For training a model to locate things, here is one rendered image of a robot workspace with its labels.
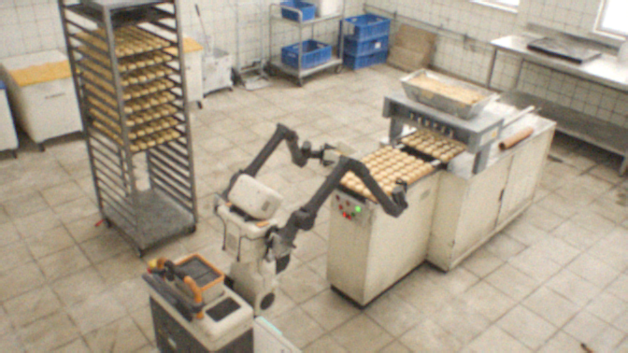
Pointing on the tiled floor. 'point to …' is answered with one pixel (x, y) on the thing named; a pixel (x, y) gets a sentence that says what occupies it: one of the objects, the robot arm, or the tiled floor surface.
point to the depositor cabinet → (483, 192)
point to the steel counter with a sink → (577, 125)
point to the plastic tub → (340, 152)
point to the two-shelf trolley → (301, 44)
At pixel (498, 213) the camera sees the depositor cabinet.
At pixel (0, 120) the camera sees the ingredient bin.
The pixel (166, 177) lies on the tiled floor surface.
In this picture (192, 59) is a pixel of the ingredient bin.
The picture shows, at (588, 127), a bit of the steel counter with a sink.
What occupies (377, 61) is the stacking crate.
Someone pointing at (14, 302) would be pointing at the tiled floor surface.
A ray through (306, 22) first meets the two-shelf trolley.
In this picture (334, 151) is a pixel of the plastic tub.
